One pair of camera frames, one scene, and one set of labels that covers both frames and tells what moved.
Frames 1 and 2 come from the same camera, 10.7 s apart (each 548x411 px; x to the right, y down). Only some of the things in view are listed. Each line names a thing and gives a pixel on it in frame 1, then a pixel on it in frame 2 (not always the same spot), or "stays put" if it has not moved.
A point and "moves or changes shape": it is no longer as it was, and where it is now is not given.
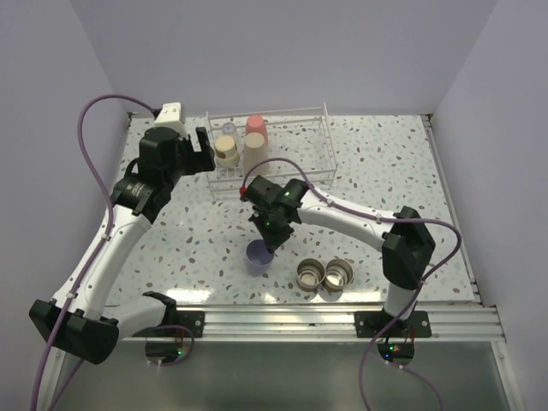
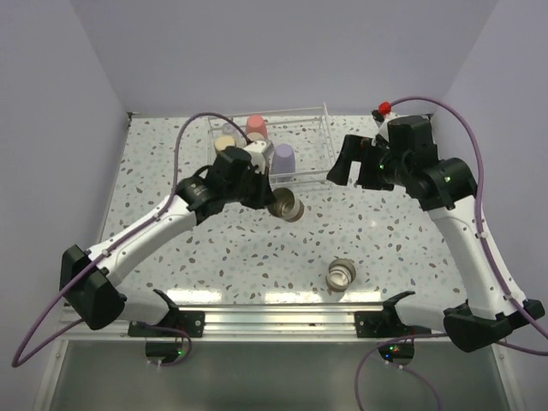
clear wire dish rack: [293, 145] stays put
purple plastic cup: [259, 259] to [283, 159]
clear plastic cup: [229, 128] stays put
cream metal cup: [310, 274] moves or changes shape
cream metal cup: [338, 273] stays put
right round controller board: [396, 353] stays put
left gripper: [200, 161] to [264, 196]
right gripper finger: [274, 238] to [352, 151]
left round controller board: [161, 353] stays put
